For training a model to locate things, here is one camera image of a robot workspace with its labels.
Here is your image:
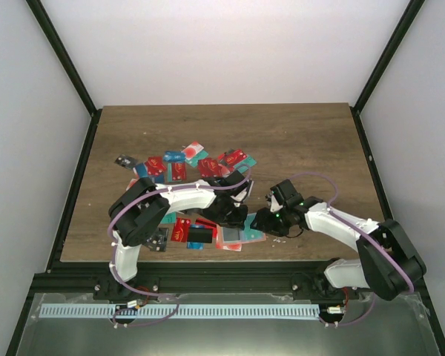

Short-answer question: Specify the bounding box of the pink leather card holder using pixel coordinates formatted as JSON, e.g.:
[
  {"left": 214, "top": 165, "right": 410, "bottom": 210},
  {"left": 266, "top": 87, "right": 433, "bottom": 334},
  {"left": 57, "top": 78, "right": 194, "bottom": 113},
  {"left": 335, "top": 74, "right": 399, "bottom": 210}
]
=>
[{"left": 216, "top": 213, "right": 266, "bottom": 251}]

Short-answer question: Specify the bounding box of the teal card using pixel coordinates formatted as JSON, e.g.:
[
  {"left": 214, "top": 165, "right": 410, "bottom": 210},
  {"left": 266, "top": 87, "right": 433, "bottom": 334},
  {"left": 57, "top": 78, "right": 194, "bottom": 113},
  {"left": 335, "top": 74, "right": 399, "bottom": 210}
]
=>
[
  {"left": 234, "top": 155, "right": 257, "bottom": 174},
  {"left": 240, "top": 213, "right": 266, "bottom": 244}
]

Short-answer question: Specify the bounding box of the plain black card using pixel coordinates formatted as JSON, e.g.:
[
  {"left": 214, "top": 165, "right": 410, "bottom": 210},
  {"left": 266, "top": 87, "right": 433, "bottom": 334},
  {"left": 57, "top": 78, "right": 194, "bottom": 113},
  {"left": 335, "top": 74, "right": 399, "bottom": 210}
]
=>
[{"left": 187, "top": 227, "right": 214, "bottom": 244}]

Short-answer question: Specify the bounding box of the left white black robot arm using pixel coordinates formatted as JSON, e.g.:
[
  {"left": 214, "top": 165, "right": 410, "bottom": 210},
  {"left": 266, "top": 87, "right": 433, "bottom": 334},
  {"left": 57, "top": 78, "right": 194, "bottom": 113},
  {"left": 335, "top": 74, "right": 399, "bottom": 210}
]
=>
[{"left": 107, "top": 171, "right": 253, "bottom": 300}]

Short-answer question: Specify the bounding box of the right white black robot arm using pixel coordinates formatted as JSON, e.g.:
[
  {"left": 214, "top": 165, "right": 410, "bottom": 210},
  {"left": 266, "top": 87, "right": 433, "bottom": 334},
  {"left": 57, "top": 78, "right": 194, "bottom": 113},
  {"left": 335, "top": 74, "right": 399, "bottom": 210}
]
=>
[{"left": 251, "top": 179, "right": 427, "bottom": 300}]

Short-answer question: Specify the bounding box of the red card black stripe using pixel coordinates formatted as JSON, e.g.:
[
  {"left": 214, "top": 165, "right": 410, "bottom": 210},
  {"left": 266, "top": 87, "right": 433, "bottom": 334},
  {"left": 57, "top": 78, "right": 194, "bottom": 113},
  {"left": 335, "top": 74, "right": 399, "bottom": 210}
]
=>
[{"left": 195, "top": 219, "right": 217, "bottom": 228}]

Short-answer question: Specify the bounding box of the red card centre top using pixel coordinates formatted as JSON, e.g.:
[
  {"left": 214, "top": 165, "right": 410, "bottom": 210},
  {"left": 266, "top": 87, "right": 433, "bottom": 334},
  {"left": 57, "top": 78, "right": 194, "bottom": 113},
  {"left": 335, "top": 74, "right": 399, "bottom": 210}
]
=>
[{"left": 197, "top": 157, "right": 222, "bottom": 178}]

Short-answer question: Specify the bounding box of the blue card front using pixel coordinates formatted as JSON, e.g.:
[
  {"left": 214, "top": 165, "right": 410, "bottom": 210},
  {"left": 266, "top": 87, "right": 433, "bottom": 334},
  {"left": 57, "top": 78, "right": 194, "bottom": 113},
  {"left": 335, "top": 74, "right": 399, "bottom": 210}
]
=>
[{"left": 187, "top": 242, "right": 204, "bottom": 251}]

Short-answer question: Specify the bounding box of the blue card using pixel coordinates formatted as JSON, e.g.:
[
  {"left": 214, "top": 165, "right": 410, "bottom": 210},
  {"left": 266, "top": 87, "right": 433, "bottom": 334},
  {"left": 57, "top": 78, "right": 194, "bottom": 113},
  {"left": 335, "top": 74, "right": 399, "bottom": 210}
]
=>
[
  {"left": 133, "top": 162, "right": 149, "bottom": 179},
  {"left": 162, "top": 151, "right": 185, "bottom": 162},
  {"left": 187, "top": 242, "right": 204, "bottom": 251}
]

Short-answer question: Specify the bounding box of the red vip card front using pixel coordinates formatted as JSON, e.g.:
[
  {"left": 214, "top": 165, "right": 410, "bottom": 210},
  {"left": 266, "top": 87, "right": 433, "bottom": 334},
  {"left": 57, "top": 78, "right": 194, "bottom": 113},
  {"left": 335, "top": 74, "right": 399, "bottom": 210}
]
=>
[{"left": 171, "top": 217, "right": 191, "bottom": 243}]

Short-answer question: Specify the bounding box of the red card far right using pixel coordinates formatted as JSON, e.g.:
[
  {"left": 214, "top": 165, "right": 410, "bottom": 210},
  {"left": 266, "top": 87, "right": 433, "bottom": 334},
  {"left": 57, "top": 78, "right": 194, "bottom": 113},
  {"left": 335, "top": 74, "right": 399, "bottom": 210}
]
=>
[{"left": 222, "top": 149, "right": 247, "bottom": 167}]

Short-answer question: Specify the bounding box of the red card middle top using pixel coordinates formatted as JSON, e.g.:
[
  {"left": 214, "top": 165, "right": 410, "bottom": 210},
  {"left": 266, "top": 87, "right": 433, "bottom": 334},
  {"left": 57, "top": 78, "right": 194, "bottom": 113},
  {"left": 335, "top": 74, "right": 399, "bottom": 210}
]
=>
[{"left": 171, "top": 162, "right": 187, "bottom": 182}]

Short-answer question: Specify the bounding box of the white red circle card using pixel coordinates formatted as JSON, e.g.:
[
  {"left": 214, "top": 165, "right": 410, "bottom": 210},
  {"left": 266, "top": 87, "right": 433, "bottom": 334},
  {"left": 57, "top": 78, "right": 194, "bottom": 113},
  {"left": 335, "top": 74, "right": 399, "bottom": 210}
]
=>
[{"left": 182, "top": 141, "right": 204, "bottom": 161}]

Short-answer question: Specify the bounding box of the black cards front left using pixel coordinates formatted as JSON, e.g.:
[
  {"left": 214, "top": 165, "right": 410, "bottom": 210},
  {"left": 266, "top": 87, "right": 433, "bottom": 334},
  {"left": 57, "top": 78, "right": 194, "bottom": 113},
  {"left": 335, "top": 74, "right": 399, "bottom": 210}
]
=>
[{"left": 147, "top": 228, "right": 169, "bottom": 252}]

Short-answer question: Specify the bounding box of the blue card top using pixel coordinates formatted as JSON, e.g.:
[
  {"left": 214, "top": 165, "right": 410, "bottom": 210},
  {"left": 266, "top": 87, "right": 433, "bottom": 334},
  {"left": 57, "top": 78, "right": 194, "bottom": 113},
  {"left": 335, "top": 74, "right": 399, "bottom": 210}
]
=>
[{"left": 162, "top": 151, "right": 185, "bottom": 162}]

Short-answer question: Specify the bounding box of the red card left top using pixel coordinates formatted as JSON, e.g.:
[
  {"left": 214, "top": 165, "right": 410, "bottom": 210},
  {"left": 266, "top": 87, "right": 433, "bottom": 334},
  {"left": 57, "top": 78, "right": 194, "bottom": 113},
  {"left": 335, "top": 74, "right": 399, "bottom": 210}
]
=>
[{"left": 145, "top": 156, "right": 167, "bottom": 176}]

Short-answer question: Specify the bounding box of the blue card left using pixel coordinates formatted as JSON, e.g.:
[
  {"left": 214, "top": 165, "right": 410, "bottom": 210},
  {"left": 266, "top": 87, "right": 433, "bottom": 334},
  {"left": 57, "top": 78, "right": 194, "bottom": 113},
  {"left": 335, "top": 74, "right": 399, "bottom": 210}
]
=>
[{"left": 133, "top": 162, "right": 149, "bottom": 179}]

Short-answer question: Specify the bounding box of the black card far left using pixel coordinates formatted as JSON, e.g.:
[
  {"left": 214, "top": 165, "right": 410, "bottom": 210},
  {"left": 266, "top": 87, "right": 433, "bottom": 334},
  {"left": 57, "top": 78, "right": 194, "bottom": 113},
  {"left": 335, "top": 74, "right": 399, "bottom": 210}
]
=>
[{"left": 114, "top": 154, "right": 139, "bottom": 170}]

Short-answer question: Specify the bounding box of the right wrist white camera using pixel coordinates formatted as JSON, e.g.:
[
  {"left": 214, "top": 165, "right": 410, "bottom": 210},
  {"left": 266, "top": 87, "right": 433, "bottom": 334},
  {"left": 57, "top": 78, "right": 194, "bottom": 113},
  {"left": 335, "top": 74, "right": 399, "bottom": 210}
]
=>
[{"left": 266, "top": 194, "right": 282, "bottom": 213}]

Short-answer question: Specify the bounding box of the wrist white camera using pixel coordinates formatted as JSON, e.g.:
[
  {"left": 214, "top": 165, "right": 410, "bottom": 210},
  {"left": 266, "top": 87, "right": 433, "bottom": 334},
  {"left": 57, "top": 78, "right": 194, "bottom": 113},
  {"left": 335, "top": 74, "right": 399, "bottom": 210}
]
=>
[
  {"left": 231, "top": 185, "right": 252, "bottom": 203},
  {"left": 266, "top": 194, "right": 282, "bottom": 213}
]

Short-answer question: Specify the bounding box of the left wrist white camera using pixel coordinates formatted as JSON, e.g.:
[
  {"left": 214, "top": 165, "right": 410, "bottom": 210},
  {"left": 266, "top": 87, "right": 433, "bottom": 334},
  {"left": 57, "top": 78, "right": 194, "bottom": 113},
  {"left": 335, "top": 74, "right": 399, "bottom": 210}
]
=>
[{"left": 231, "top": 185, "right": 252, "bottom": 203}]

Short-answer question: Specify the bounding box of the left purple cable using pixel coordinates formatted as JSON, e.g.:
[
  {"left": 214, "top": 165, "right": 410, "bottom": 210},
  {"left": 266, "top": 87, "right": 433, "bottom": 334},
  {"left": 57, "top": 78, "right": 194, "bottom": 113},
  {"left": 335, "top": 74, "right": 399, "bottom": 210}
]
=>
[{"left": 108, "top": 164, "right": 253, "bottom": 329}]

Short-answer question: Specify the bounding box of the purple cable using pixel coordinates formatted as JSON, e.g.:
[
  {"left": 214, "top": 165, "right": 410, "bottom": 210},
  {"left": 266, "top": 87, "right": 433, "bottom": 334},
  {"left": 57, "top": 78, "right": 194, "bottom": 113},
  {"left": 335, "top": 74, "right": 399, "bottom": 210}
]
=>
[
  {"left": 289, "top": 171, "right": 416, "bottom": 328},
  {"left": 108, "top": 164, "right": 253, "bottom": 329}
]

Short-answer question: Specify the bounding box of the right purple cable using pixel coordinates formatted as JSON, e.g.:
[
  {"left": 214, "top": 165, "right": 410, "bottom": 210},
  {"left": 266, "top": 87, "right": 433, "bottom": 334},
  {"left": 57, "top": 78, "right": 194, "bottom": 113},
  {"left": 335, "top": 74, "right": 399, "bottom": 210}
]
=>
[{"left": 289, "top": 171, "right": 416, "bottom": 328}]

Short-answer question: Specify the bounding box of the black aluminium front rail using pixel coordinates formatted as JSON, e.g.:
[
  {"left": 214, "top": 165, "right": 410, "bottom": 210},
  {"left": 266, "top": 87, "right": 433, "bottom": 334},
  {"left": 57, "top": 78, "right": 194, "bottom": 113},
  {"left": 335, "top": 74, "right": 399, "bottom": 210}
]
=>
[{"left": 30, "top": 261, "right": 346, "bottom": 301}]

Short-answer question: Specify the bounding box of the light blue slotted cable duct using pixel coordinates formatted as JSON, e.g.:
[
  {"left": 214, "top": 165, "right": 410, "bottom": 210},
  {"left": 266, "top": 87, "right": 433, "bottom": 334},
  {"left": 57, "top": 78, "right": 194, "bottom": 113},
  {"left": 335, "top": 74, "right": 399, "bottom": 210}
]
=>
[{"left": 39, "top": 303, "right": 320, "bottom": 320}]

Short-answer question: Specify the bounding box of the black frame right post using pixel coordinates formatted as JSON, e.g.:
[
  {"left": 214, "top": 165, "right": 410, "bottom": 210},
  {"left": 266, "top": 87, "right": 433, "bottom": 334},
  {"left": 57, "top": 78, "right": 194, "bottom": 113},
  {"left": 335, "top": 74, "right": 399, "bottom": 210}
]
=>
[{"left": 354, "top": 0, "right": 426, "bottom": 112}]

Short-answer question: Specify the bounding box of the black frame post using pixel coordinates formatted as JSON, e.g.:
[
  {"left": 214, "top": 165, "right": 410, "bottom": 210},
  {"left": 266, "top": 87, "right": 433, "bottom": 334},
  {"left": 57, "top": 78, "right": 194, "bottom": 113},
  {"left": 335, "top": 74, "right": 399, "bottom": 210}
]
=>
[
  {"left": 24, "top": 0, "right": 99, "bottom": 116},
  {"left": 354, "top": 0, "right": 426, "bottom": 112}
]

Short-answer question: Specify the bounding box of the black frame left post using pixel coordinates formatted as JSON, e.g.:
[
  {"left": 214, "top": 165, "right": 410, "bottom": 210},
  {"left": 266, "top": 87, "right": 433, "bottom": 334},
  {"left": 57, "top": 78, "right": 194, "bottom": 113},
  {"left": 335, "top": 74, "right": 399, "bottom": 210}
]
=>
[{"left": 24, "top": 0, "right": 99, "bottom": 116}]

